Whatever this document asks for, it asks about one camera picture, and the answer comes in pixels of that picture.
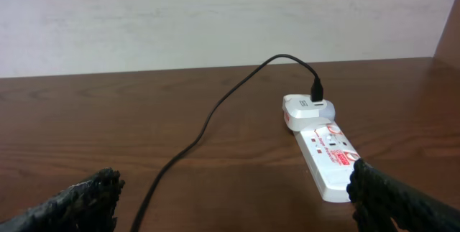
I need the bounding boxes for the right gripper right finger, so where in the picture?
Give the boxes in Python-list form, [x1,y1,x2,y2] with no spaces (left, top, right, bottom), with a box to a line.
[346,158,459,232]

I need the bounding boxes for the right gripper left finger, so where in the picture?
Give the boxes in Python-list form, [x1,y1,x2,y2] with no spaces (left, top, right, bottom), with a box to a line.
[1,168,125,232]

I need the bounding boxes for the black charger cable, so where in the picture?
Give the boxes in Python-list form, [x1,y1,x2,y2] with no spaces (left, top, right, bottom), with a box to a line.
[129,53,324,232]

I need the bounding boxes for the white USB charger adapter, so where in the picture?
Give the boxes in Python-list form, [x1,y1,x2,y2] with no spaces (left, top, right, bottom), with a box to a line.
[282,94,336,131]

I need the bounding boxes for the white power strip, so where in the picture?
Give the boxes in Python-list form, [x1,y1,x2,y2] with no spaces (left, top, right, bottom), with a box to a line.
[284,114,360,203]

